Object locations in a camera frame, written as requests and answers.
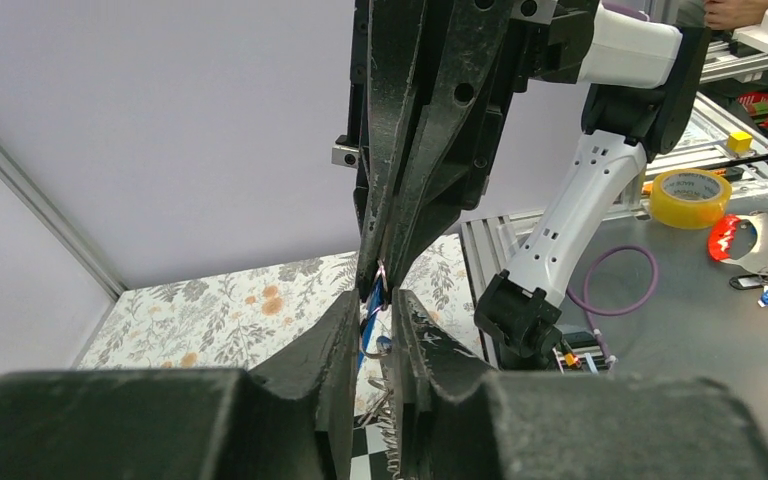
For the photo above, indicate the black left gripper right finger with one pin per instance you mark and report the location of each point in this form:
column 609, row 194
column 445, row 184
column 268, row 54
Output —
column 459, row 418

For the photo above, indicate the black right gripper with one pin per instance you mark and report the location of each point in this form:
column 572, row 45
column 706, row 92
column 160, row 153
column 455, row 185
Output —
column 431, row 85

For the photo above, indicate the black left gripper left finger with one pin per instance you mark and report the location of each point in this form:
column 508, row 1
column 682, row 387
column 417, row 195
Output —
column 290, row 417

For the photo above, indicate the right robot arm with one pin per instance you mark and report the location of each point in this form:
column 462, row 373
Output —
column 643, row 78

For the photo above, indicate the black white chessboard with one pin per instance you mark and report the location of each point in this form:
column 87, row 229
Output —
column 369, row 460

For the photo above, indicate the floral table cloth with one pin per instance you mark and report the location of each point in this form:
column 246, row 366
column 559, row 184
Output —
column 240, row 319

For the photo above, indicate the yellow tape roll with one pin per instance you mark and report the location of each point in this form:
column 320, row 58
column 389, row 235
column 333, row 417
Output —
column 689, row 199

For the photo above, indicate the yellow toy cube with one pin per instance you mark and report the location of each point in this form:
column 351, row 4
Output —
column 739, row 142

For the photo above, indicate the red white tape dispenser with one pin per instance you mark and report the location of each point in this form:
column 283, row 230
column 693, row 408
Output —
column 722, row 235

